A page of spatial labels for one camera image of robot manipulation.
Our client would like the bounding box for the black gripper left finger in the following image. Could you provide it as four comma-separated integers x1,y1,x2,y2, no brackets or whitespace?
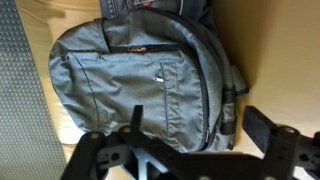
129,104,145,132

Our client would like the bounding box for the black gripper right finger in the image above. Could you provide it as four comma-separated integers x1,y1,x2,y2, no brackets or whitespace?
241,105,278,153

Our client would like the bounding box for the grey blue backpack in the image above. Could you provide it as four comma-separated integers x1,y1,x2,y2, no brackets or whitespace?
48,8,250,154

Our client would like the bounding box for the tan leather sofa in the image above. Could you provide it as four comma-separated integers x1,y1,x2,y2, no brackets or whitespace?
14,0,320,180

